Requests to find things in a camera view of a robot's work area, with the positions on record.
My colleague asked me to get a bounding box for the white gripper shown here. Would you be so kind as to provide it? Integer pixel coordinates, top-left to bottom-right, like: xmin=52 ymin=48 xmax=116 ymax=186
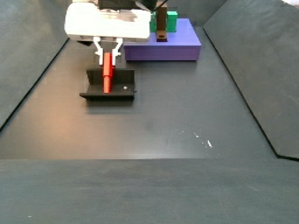
xmin=64 ymin=2 xmax=151 ymax=66

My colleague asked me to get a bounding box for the brown L-shaped block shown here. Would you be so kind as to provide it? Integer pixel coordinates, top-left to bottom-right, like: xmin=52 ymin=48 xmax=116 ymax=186
xmin=155 ymin=1 xmax=167 ymax=42

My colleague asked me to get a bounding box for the purple base board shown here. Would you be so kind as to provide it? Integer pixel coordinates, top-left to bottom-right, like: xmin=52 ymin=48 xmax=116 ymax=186
xmin=124 ymin=18 xmax=201 ymax=61

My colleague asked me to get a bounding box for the green block left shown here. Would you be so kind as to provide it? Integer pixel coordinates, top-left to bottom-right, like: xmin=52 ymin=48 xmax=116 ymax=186
xmin=149 ymin=17 xmax=156 ymax=32

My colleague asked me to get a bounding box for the green block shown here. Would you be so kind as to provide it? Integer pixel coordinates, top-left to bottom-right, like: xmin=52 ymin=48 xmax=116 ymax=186
xmin=149 ymin=17 xmax=156 ymax=32
xmin=165 ymin=11 xmax=177 ymax=32

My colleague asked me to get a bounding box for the green block right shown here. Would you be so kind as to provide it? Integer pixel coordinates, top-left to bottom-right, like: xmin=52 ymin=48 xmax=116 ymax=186
xmin=165 ymin=11 xmax=177 ymax=32

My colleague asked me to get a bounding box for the black angle bracket holder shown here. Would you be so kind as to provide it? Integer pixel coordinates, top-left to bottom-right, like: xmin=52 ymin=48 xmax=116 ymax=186
xmin=79 ymin=68 xmax=136 ymax=101

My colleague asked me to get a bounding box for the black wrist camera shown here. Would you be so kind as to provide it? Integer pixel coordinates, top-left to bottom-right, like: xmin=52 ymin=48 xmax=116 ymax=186
xmin=97 ymin=0 xmax=157 ymax=11

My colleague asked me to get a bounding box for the black camera cable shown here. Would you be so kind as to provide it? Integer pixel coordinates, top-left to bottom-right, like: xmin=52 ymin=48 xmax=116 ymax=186
xmin=152 ymin=0 xmax=171 ymax=13

